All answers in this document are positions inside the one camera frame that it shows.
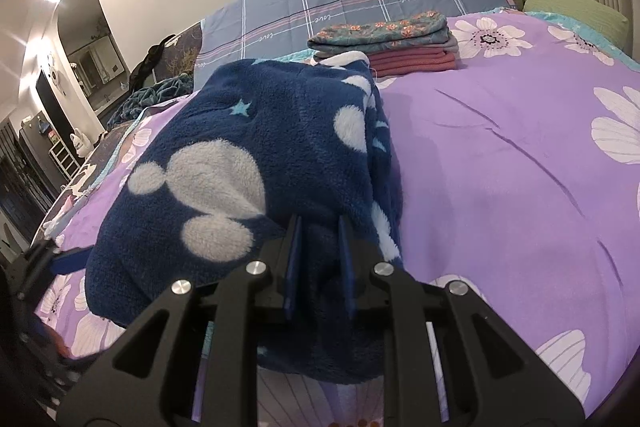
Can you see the arched wall mirror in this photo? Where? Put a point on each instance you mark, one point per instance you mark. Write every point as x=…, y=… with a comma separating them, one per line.
x=85, y=32

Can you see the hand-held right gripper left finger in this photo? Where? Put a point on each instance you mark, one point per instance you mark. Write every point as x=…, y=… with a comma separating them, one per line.
x=292, y=269

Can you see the black rectangular panel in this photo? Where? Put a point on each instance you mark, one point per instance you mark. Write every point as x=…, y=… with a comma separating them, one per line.
x=50, y=104

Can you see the folded pink garment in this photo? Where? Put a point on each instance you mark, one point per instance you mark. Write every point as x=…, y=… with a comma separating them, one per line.
x=415, y=63

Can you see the folded grey garment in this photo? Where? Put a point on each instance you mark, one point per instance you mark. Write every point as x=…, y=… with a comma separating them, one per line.
x=450, y=44

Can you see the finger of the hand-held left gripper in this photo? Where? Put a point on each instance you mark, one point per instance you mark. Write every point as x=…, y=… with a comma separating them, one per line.
x=72, y=261

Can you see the navy star fleece garment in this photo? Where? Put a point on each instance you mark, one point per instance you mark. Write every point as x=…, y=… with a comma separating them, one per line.
x=225, y=132

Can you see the dark printed cushion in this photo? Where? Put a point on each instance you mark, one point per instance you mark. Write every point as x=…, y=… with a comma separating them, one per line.
x=185, y=52

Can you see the white grid shelf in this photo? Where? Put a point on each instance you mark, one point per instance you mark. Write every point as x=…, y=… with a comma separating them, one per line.
x=65, y=159

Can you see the light green pillow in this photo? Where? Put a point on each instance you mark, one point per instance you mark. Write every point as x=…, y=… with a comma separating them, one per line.
x=575, y=14

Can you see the dark printed blanket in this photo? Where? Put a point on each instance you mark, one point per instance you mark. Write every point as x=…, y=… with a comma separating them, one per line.
x=90, y=169

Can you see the folded teal floral garment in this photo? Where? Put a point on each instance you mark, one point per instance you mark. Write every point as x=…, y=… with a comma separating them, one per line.
x=380, y=32

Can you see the purple floral bed sheet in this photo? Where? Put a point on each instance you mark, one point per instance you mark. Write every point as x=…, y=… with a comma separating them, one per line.
x=500, y=157

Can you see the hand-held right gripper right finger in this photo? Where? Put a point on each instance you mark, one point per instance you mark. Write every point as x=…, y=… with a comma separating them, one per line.
x=347, y=269

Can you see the black bag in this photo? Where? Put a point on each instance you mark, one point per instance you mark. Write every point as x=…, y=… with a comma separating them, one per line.
x=150, y=62

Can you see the dark cabinet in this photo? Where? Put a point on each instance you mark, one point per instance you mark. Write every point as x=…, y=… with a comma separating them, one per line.
x=20, y=172

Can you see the teal fleece cloth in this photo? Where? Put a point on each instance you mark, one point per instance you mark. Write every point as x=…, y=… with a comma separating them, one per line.
x=150, y=97

